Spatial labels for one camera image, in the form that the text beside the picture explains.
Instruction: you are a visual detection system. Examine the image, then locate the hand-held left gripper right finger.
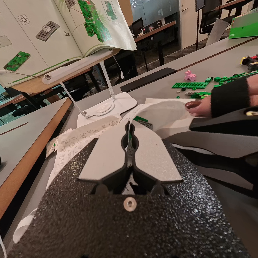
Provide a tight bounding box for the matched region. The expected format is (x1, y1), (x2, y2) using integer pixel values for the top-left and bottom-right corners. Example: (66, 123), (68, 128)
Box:
(130, 122), (183, 183)

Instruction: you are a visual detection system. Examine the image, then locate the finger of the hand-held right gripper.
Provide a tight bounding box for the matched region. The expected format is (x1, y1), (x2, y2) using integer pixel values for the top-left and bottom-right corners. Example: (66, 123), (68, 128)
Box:
(198, 159), (258, 199)
(164, 131), (258, 160)

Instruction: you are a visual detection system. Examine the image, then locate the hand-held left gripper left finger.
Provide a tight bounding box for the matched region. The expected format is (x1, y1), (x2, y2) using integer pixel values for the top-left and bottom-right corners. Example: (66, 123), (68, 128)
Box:
(78, 122), (130, 183)

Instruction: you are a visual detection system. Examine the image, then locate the pile of green bricks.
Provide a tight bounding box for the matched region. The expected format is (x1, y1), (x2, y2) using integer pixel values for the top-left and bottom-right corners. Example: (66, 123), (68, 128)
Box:
(171, 71), (258, 99)

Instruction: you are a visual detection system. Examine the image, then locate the white paper bag brick print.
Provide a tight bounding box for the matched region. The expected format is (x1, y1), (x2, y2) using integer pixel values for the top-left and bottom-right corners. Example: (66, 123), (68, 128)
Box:
(46, 98), (202, 179)

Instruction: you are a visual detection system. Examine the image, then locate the wooden book stand white base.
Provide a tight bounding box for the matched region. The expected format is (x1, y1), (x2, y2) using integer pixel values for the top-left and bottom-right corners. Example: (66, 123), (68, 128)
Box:
(0, 0), (138, 128)

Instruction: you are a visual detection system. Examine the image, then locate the brick building instruction booklet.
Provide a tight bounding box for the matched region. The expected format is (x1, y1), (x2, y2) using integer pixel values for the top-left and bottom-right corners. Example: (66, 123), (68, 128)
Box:
(0, 0), (138, 88)

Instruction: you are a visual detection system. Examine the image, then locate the adjacent grey desk wooden edge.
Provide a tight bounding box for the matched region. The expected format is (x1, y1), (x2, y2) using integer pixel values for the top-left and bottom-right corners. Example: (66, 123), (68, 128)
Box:
(0, 97), (72, 220)

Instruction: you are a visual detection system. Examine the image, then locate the person's right hand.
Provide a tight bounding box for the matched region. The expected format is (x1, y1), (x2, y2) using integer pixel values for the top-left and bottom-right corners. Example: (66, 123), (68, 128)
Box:
(184, 75), (258, 119)

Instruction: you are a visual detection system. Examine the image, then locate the grey studded plate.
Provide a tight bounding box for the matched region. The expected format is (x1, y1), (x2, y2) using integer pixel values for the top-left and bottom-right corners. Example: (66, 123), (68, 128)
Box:
(138, 121), (154, 131)

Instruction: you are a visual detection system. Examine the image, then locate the large flat green plate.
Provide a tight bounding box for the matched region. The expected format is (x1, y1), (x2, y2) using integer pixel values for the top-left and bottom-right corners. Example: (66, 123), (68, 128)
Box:
(171, 81), (209, 89)

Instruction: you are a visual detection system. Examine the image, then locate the pink brick piece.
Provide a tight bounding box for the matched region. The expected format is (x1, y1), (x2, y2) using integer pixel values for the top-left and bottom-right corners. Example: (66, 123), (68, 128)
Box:
(184, 70), (197, 82)

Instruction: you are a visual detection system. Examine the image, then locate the black yellow brick vehicle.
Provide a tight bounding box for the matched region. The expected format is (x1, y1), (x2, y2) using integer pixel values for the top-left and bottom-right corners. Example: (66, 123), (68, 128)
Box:
(239, 54), (258, 72)

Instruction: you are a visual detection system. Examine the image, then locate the pale paper bag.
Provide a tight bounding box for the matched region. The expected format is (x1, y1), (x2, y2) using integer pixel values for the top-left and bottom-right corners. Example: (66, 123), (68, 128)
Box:
(205, 18), (230, 47)

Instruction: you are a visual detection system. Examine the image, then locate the green toy set box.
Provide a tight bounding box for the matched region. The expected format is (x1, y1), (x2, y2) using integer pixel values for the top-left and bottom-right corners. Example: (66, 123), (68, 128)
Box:
(228, 8), (258, 39)

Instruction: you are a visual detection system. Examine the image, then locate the white paper scrap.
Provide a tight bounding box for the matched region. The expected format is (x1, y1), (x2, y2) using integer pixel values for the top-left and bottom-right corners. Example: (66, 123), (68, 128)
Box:
(13, 208), (38, 245)

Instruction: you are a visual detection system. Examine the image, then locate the white door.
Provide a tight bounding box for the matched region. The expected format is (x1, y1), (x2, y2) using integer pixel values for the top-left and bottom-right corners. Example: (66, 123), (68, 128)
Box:
(179, 0), (199, 50)

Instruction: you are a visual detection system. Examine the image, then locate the black office chair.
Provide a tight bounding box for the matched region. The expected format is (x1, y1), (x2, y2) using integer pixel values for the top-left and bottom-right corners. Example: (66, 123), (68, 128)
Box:
(200, 0), (222, 36)

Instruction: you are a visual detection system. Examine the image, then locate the black monitor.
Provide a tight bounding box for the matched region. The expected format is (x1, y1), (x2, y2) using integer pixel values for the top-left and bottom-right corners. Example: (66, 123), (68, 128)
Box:
(131, 17), (144, 37)

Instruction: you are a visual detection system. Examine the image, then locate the black desk cable cover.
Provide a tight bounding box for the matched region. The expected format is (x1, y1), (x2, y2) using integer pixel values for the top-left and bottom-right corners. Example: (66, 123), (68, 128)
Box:
(120, 67), (178, 93)

